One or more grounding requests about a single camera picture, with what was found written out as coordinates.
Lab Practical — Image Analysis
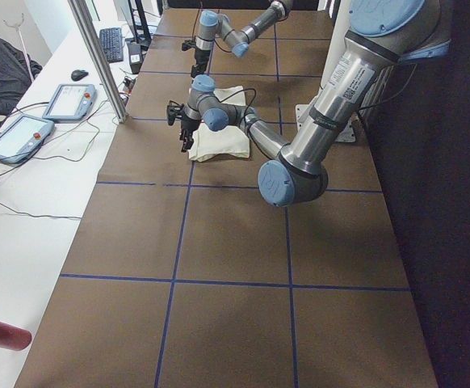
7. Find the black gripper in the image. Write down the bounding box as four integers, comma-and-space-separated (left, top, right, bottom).
179, 117, 198, 153
191, 48, 211, 78

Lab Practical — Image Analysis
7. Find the cream cat print shirt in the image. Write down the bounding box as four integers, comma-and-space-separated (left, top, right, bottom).
188, 86, 250, 162

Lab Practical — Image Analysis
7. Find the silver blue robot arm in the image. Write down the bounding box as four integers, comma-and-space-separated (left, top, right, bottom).
182, 1, 293, 78
166, 1, 453, 207

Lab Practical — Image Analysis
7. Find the black power adapter box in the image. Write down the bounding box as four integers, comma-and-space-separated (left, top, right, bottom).
127, 42, 144, 74

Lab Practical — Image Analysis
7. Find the black keyboard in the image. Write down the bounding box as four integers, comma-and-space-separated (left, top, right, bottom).
99, 27, 124, 63

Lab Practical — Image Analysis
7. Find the far teach pendant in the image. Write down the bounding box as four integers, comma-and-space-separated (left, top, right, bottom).
42, 83, 97, 123

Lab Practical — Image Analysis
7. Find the teach pendant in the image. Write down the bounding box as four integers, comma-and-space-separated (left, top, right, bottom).
42, 83, 97, 123
0, 114, 55, 164

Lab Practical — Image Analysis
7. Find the black computer mouse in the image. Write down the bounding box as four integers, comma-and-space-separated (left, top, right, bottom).
70, 70, 89, 82

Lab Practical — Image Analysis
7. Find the near teach pendant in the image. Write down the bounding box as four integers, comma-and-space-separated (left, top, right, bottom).
0, 114, 55, 164

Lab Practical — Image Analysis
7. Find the red bottle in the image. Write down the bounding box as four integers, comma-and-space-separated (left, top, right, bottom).
0, 321, 32, 351

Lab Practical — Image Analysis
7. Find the black pendant cable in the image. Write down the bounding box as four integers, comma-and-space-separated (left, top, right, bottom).
0, 100, 111, 221

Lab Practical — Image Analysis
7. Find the aluminium frame post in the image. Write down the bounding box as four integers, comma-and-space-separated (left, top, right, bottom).
67, 0, 128, 123

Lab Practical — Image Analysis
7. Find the white camera mast with base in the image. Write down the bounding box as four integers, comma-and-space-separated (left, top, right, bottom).
296, 0, 351, 132

